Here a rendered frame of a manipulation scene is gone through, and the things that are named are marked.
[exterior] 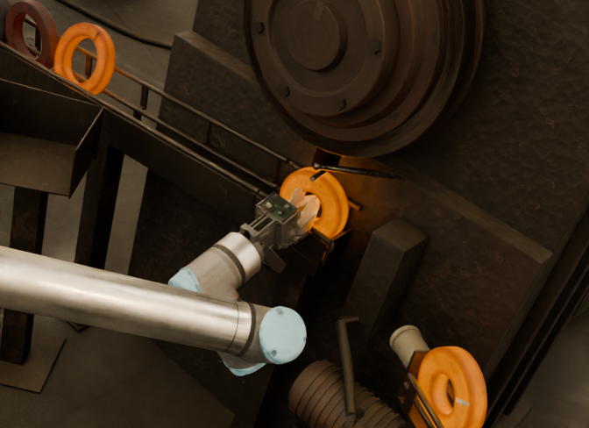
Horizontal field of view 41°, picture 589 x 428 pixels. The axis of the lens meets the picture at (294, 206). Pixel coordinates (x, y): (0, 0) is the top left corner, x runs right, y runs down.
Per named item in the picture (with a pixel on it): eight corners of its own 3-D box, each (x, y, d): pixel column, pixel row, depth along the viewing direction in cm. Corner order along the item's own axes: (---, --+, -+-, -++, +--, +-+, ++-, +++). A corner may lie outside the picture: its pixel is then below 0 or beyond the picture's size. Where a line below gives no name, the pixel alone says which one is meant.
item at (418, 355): (431, 396, 144) (450, 349, 140) (433, 398, 144) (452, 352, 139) (395, 397, 142) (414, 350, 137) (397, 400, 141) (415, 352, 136)
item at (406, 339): (413, 350, 150) (423, 324, 147) (434, 382, 143) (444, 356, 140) (385, 350, 148) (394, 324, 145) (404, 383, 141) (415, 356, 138)
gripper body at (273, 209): (305, 209, 151) (261, 244, 145) (301, 238, 157) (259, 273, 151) (275, 188, 154) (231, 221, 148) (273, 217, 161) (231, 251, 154)
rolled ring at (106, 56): (57, 21, 202) (67, 24, 205) (49, 94, 203) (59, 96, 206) (110, 22, 192) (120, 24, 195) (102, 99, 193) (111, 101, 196)
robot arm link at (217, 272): (184, 330, 146) (153, 285, 144) (233, 290, 152) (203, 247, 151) (206, 325, 138) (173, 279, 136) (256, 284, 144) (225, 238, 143)
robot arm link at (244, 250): (245, 292, 149) (209, 264, 153) (263, 277, 152) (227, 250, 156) (246, 262, 142) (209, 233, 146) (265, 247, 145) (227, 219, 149)
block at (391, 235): (364, 302, 170) (400, 212, 157) (393, 324, 167) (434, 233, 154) (335, 322, 162) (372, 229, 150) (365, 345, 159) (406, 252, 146)
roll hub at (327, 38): (253, 67, 152) (291, -78, 137) (368, 139, 140) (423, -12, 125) (233, 73, 148) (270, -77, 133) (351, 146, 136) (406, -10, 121)
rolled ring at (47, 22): (49, 10, 196) (60, 9, 198) (3, -8, 205) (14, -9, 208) (50, 82, 204) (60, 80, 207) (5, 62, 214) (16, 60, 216)
